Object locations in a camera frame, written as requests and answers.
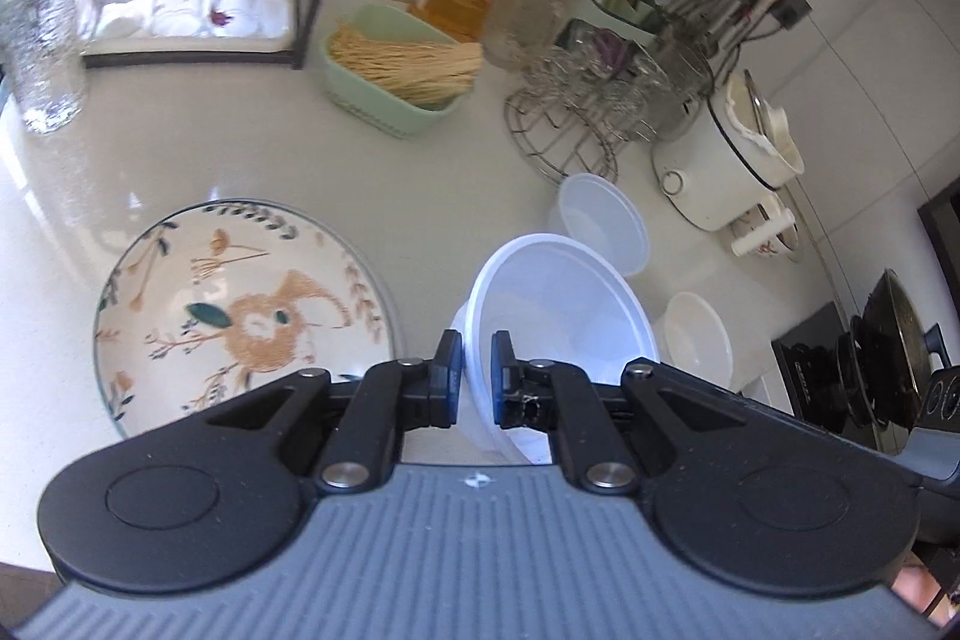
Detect white electric pot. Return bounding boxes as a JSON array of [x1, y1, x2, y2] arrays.
[[651, 70, 805, 232]]

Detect clear glass jar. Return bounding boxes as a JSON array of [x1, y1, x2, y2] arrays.
[[484, 0, 582, 71]]

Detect dried noodles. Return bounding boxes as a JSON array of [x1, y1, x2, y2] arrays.
[[330, 25, 485, 112]]

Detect green plastic basket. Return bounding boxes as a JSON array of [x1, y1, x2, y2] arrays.
[[324, 2, 481, 139]]

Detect gas stove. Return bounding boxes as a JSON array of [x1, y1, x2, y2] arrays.
[[771, 302, 923, 453]]

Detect tall textured glass mug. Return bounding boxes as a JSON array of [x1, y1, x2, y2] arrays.
[[652, 36, 713, 142]]

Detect wire glass holder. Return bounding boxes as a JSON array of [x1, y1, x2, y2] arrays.
[[504, 40, 676, 184]]

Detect stemmed glass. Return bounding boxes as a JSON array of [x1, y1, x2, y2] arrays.
[[611, 59, 668, 120], [562, 21, 638, 86], [514, 47, 575, 109]]

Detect white drip tray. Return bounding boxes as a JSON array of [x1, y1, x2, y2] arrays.
[[75, 0, 297, 58]]

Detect bird pattern plate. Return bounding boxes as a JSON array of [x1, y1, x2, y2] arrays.
[[94, 200, 397, 438]]

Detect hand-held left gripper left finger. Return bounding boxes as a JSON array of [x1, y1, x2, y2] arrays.
[[126, 329, 464, 491]]

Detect black wok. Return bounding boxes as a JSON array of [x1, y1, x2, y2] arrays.
[[847, 269, 950, 438]]

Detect translucent plastic bowl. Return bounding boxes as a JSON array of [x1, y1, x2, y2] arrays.
[[450, 233, 662, 465], [547, 173, 650, 277]]

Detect small white ceramic bowl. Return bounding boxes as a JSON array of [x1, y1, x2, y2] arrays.
[[652, 291, 736, 390]]

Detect floral mug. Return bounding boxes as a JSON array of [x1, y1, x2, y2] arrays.
[[731, 197, 803, 262]]

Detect pale green utensil holder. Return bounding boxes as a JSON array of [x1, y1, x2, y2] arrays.
[[559, 0, 672, 56]]

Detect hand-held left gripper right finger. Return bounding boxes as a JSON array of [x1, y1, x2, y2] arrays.
[[491, 331, 842, 492]]

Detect person's right hand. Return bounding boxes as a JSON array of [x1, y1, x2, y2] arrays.
[[892, 554, 960, 626]]

